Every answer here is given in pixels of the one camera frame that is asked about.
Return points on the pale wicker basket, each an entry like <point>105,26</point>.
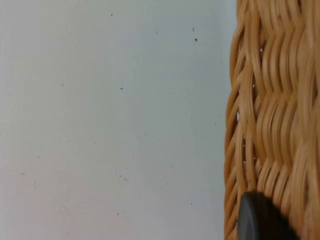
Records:
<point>280,100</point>

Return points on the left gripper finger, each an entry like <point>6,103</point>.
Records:
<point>260,220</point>

